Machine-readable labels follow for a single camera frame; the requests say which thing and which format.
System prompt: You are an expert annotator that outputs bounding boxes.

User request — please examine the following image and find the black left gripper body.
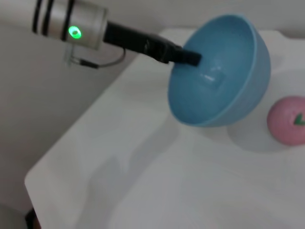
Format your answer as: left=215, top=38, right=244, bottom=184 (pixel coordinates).
left=103, top=21, right=184, bottom=64

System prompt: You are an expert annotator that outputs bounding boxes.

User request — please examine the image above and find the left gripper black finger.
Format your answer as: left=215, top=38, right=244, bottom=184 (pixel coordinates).
left=177, top=47, right=202, bottom=66

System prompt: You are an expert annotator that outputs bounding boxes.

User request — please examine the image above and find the blue plastic bowl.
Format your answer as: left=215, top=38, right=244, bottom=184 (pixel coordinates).
left=167, top=14, right=272, bottom=127

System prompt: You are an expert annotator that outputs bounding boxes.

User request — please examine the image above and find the pink toy peach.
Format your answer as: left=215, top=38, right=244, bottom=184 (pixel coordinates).
left=266, top=95, right=305, bottom=146

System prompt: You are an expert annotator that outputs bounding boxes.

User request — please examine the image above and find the left arm connector cable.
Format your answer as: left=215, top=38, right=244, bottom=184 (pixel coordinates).
left=64, top=46, right=126, bottom=70

